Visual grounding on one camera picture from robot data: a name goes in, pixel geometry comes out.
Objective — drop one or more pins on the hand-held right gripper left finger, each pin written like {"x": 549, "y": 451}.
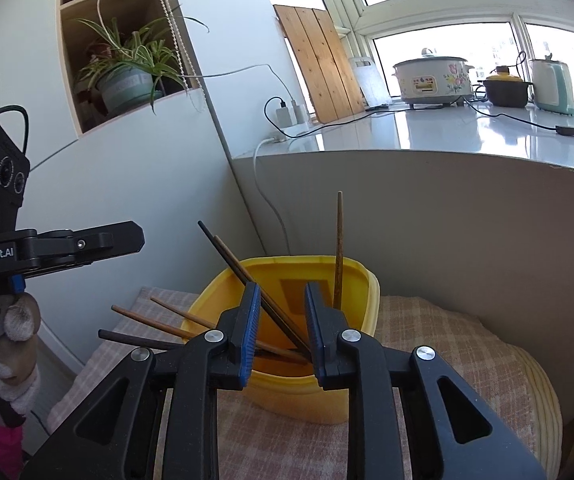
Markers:
{"x": 249, "y": 340}

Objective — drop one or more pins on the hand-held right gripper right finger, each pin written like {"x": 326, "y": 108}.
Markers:
{"x": 317, "y": 340}

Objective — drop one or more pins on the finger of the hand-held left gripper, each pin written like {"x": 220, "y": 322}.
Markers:
{"x": 107, "y": 240}

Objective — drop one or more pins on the yellow plastic container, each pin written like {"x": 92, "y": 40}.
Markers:
{"x": 292, "y": 400}

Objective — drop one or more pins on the dark chopstick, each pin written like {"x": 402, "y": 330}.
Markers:
{"x": 206, "y": 230}
{"x": 132, "y": 340}

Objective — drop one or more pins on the person's left hand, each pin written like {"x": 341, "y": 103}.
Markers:
{"x": 14, "y": 355}

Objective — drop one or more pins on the white cabinet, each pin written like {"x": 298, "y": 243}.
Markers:
{"x": 132, "y": 185}

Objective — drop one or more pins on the pink checked cloth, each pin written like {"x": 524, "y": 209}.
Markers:
{"x": 442, "y": 340}

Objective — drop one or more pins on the pale green plant pot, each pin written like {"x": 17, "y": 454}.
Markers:
{"x": 127, "y": 91}

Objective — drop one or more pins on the green spider plant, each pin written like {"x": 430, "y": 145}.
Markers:
{"x": 132, "y": 52}

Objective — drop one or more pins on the white power strip with plugs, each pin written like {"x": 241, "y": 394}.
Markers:
{"x": 268, "y": 112}

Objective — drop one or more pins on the white charger plug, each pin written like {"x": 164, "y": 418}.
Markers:
{"x": 283, "y": 116}
{"x": 298, "y": 112}

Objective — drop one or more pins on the beige ribbed cushion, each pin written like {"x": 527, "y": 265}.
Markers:
{"x": 537, "y": 410}

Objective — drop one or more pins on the white windowsill counter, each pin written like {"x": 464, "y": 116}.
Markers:
{"x": 442, "y": 132}

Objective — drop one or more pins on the white cutting board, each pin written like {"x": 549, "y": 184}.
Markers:
{"x": 369, "y": 82}

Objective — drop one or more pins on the wooden plank board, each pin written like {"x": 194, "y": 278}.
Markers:
{"x": 319, "y": 65}

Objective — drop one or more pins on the white floral slow cooker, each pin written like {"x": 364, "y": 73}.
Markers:
{"x": 432, "y": 82}

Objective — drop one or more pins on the brown pot with yellow lid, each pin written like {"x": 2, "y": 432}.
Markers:
{"x": 507, "y": 91}

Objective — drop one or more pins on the black power adapter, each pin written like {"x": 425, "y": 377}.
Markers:
{"x": 569, "y": 130}

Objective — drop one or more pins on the pale green electric kettle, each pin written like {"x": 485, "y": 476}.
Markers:
{"x": 554, "y": 87}

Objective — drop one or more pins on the wooden wall shelf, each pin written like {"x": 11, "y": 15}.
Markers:
{"x": 82, "y": 110}

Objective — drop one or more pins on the white window frame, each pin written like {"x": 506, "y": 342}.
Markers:
{"x": 367, "y": 15}

